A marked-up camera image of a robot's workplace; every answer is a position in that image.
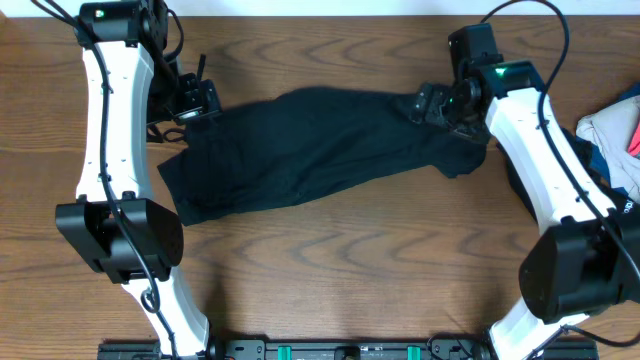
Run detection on pile of clothes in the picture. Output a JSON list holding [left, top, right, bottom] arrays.
[[504, 82, 640, 221]]

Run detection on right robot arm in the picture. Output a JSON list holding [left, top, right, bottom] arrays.
[[410, 61, 639, 359]]

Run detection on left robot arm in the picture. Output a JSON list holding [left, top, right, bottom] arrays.
[[55, 1, 226, 359]]

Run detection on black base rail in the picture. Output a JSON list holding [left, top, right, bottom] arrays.
[[97, 337, 600, 360]]

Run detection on black cloth shorts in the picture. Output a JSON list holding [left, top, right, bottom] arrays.
[[158, 87, 486, 226]]

